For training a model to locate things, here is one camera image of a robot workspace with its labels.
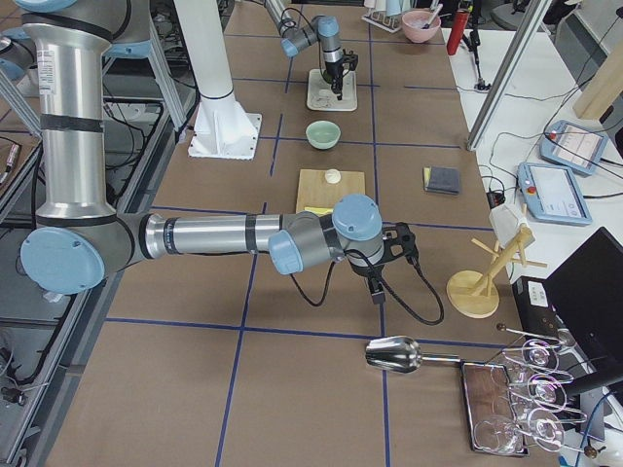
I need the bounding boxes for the white wire cup rack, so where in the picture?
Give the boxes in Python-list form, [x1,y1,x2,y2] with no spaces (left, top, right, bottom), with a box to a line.
[361,9,401,33]

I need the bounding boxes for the dark grey sponge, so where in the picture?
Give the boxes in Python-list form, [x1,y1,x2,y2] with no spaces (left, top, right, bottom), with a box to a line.
[422,166,460,195]

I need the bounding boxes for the green ceramic bowl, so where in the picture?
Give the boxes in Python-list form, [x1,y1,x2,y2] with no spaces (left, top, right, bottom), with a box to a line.
[306,121,342,150]

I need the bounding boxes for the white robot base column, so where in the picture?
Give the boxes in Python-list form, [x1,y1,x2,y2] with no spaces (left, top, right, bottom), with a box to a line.
[174,0,262,161]

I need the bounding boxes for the far teach pendant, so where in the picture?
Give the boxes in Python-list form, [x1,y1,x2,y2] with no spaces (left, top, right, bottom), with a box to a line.
[539,120,607,176]

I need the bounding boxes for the red cylinder bottle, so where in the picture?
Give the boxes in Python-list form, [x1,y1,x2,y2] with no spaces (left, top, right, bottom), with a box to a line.
[447,10,470,55]

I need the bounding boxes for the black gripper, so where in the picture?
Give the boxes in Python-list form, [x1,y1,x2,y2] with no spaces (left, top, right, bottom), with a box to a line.
[322,49,358,100]
[348,222,419,305]

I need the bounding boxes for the black selfie stick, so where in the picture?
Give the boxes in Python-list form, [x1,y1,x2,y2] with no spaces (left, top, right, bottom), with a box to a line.
[462,26,491,91]

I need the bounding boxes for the light blue cup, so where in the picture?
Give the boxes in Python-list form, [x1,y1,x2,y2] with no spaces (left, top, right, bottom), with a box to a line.
[385,0,402,17]

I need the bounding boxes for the black monitor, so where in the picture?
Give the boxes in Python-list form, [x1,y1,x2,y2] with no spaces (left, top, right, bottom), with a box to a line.
[545,227,622,399]

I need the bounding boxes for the aluminium frame post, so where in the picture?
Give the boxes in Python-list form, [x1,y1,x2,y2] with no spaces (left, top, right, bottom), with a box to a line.
[466,0,552,151]

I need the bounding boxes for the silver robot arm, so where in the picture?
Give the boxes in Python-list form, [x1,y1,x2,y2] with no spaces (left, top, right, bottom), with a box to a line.
[20,1,418,304]
[263,1,358,112]

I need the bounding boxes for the wooden cutting board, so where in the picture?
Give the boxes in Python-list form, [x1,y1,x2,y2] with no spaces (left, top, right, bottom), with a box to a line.
[296,169,366,212]

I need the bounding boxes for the pink ice bowl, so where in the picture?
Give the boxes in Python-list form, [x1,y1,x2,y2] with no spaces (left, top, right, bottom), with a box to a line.
[401,3,443,44]

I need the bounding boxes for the wooden mug tree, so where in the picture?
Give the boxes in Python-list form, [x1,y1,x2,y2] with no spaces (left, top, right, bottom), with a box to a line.
[446,223,547,319]

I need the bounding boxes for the yellow plastic knife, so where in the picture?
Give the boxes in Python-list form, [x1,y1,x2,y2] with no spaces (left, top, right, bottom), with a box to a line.
[304,206,333,216]

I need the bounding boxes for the white bear tray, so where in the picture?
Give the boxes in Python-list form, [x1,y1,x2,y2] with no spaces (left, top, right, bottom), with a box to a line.
[307,69,358,112]

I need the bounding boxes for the teach pendant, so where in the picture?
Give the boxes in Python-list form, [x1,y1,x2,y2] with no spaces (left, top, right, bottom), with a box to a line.
[539,120,607,176]
[517,162,593,226]

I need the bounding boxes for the metal scoop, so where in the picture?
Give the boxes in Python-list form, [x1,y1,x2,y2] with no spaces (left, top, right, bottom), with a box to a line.
[365,336,461,374]

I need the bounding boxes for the wine glass rack tray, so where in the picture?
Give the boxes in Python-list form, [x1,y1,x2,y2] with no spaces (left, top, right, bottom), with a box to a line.
[460,323,588,457]

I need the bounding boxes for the near teach pendant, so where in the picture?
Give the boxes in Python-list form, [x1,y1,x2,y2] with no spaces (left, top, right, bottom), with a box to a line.
[517,162,593,226]

